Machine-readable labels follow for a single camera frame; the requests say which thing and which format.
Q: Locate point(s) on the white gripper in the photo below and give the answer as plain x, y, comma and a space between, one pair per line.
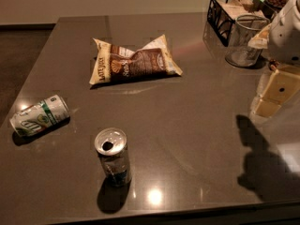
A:
286, 39

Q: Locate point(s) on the green white 7up can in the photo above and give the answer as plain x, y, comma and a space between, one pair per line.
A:
34, 119

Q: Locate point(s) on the silver redbull can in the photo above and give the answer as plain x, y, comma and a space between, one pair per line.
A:
112, 149

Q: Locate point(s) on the clear glass cup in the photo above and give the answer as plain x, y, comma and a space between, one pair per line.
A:
239, 54

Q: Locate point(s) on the brown chips bag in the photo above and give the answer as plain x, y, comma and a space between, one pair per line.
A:
115, 64

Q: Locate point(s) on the black wire basket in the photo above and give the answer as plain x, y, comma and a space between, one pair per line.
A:
221, 16

